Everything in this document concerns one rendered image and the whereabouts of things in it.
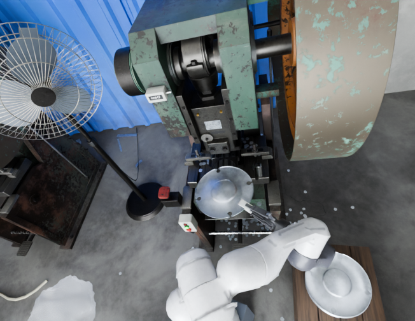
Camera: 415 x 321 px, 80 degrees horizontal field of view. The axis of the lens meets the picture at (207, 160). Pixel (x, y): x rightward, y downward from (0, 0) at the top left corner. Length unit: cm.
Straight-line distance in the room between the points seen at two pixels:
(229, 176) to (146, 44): 70
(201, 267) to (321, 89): 53
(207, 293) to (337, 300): 88
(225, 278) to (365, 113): 52
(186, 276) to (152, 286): 132
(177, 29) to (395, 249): 180
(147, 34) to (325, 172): 173
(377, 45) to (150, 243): 192
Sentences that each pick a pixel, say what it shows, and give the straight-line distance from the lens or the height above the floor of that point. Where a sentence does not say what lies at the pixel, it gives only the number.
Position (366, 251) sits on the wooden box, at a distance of 161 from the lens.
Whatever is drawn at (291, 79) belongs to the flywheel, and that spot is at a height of 108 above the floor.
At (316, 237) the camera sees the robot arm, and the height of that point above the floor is 100.
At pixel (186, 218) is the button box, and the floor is 63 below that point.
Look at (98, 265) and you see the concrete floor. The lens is 232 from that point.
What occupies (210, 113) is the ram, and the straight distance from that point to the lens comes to 105.
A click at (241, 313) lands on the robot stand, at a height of 45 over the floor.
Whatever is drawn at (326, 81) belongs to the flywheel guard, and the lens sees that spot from 61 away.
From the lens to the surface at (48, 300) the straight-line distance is 226.
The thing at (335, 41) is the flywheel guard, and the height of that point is 152.
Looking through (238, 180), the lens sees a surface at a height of 80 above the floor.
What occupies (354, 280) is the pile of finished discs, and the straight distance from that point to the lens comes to 150.
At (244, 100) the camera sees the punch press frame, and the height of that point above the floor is 122.
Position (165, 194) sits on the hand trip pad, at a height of 76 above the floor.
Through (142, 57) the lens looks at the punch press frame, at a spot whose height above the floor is 144.
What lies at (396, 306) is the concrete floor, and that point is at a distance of 195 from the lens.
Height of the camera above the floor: 182
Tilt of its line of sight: 51 degrees down
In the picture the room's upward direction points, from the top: 21 degrees counter-clockwise
